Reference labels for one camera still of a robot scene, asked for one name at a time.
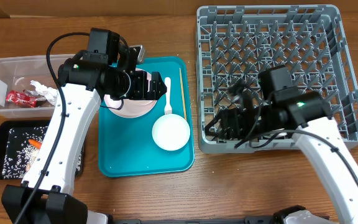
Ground white tissue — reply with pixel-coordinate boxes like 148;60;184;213
30;80;58;106

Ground red snack wrapper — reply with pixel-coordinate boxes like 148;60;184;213
6;90;46;108

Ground orange carrot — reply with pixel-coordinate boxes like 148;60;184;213
28;139;42;150

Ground rice food scraps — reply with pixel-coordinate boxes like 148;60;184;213
1;126;83;179

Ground small white cup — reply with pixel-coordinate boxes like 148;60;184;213
272;132;287;138

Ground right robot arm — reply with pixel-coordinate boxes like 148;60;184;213
204;65;358;223

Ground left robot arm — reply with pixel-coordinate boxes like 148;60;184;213
1;28;167;223

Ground grey plastic dishwasher rack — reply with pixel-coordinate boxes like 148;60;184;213
196;5;358;154

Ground clear plastic waste bin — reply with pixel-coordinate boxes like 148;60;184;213
0;53;77;118

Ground large white plate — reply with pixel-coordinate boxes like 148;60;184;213
103;67;158;119

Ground white plastic spoon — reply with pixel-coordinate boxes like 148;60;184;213
164;77;172;114

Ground wooden chopstick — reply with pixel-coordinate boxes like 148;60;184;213
179;68;187;120

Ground white saucer plate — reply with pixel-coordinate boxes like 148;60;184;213
152;114;190;151

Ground black plastic tray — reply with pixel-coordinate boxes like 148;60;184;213
0;119;85;180

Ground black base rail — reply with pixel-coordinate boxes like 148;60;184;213
107;205;332;224

